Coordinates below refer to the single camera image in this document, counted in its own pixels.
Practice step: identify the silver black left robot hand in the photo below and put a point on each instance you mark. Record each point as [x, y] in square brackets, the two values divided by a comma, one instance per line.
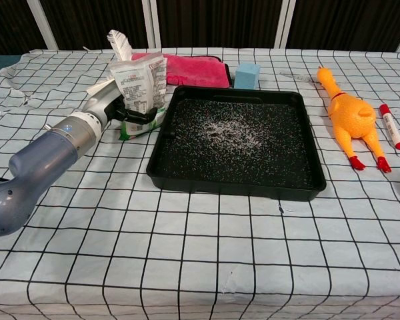
[103, 101]

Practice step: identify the white green snack bag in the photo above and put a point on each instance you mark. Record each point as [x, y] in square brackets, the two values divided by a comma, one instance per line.
[133, 80]

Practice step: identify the black square plastic tray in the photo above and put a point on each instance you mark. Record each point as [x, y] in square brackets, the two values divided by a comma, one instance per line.
[173, 173]

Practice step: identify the white feather shuttlecock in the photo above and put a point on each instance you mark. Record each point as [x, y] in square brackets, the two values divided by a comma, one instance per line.
[120, 46]

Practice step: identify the pink folded towel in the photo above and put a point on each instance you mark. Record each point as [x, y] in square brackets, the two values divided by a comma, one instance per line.
[193, 70]

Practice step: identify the scattered white grains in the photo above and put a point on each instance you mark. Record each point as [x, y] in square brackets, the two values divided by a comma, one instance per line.
[220, 128]

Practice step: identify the light blue foam block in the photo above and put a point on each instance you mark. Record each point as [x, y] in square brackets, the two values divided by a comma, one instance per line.
[246, 76]

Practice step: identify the white black checked tablecloth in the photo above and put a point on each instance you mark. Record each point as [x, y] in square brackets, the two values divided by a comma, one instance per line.
[186, 253]

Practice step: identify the yellow rubber chicken toy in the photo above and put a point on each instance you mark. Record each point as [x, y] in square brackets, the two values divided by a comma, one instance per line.
[350, 116]

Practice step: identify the red white marker pen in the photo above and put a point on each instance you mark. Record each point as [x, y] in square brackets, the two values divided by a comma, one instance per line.
[390, 126]

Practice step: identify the white upright frame post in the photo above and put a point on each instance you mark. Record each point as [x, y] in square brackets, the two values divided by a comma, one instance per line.
[153, 23]
[284, 23]

